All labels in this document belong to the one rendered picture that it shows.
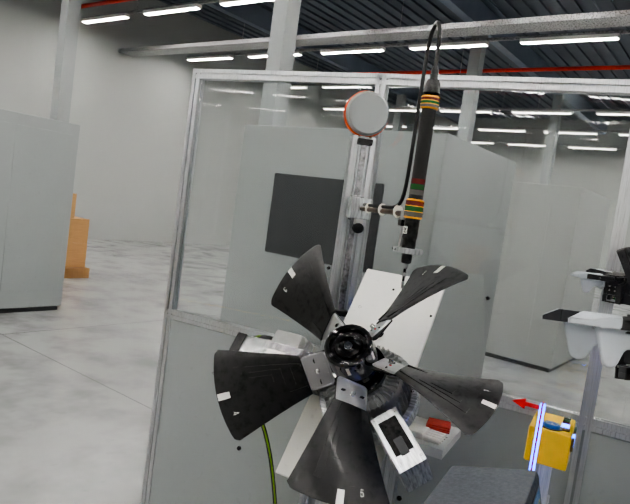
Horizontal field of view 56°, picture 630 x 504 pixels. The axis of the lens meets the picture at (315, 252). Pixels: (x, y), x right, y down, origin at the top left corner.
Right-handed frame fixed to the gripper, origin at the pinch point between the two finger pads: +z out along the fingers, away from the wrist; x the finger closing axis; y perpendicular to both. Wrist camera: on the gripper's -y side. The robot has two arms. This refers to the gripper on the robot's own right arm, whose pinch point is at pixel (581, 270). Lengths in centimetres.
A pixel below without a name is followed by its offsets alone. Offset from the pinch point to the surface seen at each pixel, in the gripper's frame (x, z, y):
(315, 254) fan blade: -73, 39, -5
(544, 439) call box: -43, -17, 35
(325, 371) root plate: -84, 20, 21
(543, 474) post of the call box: -38, -14, 48
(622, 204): 12.5, -4.3, -20.1
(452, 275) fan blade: -55, 6, -3
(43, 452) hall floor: -97, 240, 133
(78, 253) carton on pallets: 102, 813, 124
